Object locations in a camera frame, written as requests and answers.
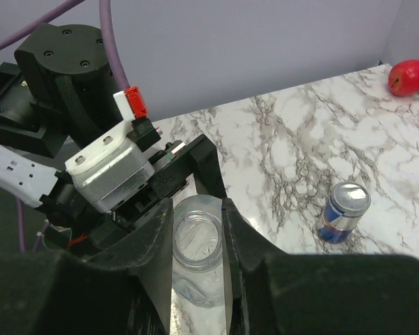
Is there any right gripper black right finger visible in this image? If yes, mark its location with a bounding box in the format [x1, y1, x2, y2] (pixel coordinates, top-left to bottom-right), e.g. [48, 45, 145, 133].
[221, 198, 419, 334]

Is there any left blue energy drink can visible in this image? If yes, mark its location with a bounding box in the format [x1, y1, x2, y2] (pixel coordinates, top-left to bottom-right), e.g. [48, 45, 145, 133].
[316, 181, 372, 244]

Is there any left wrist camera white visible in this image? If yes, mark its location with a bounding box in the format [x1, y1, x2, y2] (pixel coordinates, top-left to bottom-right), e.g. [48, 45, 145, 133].
[65, 121, 154, 213]

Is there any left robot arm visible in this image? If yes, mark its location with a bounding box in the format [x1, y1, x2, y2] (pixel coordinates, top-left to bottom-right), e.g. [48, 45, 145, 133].
[0, 24, 226, 259]

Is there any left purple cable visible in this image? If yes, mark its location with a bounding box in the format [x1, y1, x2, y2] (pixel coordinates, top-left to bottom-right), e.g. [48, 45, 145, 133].
[0, 0, 149, 254]

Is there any red apple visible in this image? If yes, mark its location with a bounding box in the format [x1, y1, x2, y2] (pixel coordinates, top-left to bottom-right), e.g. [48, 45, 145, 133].
[388, 59, 419, 97]

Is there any small clear labelled bottle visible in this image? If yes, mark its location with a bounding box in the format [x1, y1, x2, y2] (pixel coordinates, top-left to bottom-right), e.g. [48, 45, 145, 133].
[172, 195, 224, 308]

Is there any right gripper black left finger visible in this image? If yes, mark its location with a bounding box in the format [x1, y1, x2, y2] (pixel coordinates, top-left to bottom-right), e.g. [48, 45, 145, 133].
[0, 198, 173, 334]

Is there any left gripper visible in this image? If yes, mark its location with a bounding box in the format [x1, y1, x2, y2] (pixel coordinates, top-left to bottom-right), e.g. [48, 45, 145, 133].
[38, 118, 226, 258]

